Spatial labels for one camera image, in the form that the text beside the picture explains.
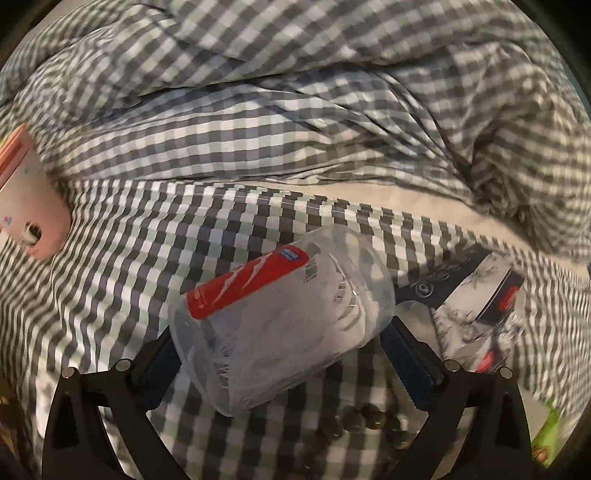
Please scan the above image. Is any green wet wipes pack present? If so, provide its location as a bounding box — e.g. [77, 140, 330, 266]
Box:
[532, 404, 560, 467]

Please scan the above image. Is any dark bead bracelet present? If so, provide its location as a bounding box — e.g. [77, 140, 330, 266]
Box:
[322, 403, 412, 451]

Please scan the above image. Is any black white printed packet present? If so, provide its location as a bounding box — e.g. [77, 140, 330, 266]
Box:
[396, 244, 524, 373]

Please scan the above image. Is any clear plastic jar red label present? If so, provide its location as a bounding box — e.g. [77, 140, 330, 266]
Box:
[167, 225, 396, 417]

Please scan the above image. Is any grey gingham bed sheet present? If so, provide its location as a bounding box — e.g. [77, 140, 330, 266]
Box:
[1, 180, 590, 479]

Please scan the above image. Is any pink kids water bottle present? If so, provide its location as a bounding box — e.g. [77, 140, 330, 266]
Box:
[1, 125, 71, 261]

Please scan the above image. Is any grey gingham duvet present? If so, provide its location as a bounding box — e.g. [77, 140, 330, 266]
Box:
[1, 1, 590, 262]

